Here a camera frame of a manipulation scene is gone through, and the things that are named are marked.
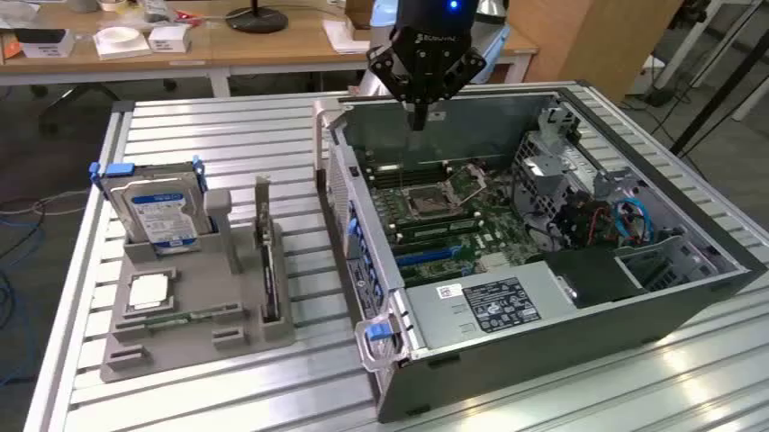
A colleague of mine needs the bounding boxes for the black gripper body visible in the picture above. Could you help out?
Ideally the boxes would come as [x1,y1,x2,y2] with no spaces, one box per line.
[388,0,478,103]

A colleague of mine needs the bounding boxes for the black graphics card metal bracket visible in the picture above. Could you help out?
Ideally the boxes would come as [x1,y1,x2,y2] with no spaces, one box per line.
[251,174,283,325]

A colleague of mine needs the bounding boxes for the white paper stack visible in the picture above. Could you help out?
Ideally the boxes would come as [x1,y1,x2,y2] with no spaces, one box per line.
[320,18,372,56]

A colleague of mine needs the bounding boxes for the brown cardboard box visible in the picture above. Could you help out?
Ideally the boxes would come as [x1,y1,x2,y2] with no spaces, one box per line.
[344,0,374,31]

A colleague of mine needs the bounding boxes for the wooden desk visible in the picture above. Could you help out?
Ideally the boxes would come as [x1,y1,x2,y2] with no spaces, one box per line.
[0,0,540,86]

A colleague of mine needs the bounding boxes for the wooden cabinet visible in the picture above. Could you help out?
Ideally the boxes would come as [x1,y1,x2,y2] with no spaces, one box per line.
[510,0,686,104]

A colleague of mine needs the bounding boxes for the black round lamp base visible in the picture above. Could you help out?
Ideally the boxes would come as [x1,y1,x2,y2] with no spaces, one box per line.
[224,0,289,34]

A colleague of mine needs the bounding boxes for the metal socket cover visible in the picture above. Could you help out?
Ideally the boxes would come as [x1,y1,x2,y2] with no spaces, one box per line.
[443,162,488,193]

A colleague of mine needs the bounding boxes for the black RAM slot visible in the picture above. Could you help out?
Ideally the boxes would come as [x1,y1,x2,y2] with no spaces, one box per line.
[363,160,447,175]
[390,219,482,235]
[368,175,451,189]
[394,229,486,247]
[390,214,480,230]
[366,169,451,184]
[364,165,450,179]
[392,223,484,240]

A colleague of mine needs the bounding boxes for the grey metal disk bay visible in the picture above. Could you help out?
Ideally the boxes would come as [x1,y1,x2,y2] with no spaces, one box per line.
[510,105,602,221]

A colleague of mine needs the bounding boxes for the CPU socket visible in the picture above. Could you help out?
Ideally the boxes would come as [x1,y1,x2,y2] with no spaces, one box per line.
[402,184,458,221]

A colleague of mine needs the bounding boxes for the black power adapter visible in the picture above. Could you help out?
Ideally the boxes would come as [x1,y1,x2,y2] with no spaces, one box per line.
[645,87,679,108]

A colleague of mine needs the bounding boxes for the small white box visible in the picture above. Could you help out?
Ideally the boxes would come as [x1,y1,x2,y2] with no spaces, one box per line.
[147,24,192,54]

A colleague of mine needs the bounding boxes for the black stand pole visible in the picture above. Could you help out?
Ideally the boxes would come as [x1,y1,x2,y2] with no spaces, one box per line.
[669,0,769,158]

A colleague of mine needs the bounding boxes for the blue expansion slot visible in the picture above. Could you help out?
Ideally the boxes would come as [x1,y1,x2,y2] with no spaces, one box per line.
[394,247,451,267]

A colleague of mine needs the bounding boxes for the white round dish on box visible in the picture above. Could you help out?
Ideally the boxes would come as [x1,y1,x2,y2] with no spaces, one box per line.
[92,25,153,62]

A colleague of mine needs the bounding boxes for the hard disk in blue caddy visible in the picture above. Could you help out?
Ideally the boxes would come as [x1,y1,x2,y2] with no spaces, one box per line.
[88,155,209,257]

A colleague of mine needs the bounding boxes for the black office chair base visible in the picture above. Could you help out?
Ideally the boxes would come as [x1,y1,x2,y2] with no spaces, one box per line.
[29,78,125,136]

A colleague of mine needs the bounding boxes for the grey power supply unit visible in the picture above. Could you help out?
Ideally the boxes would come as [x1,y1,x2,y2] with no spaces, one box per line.
[404,261,582,351]

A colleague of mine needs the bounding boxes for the white box with black lid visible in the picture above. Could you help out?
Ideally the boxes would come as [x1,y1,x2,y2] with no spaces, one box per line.
[12,27,77,59]

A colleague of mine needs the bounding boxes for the orange box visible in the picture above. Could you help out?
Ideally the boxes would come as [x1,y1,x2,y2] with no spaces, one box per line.
[0,30,24,65]

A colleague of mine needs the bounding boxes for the silver CPU chip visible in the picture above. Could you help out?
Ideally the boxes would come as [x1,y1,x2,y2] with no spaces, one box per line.
[128,274,171,311]

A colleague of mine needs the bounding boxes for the grey printed parts rack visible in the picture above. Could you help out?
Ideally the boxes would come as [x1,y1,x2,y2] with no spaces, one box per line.
[98,186,296,383]

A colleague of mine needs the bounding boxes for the black open PC case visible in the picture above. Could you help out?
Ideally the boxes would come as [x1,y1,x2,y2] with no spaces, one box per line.
[311,80,769,424]

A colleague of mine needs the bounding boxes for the green RAM stick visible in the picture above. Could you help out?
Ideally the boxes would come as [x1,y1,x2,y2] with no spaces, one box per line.
[140,310,209,329]

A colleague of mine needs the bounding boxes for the black power cable bundle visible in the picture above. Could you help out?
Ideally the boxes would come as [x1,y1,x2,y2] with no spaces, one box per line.
[551,191,619,251]

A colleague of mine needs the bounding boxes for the red twisted wire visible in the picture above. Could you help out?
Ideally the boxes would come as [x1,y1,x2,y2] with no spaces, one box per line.
[590,204,619,247]

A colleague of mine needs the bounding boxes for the blue data wire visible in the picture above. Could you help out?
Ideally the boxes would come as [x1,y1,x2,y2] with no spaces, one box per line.
[613,197,657,248]

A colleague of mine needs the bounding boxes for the grey metal bay bracket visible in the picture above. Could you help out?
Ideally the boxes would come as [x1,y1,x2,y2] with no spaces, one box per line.
[615,233,726,293]

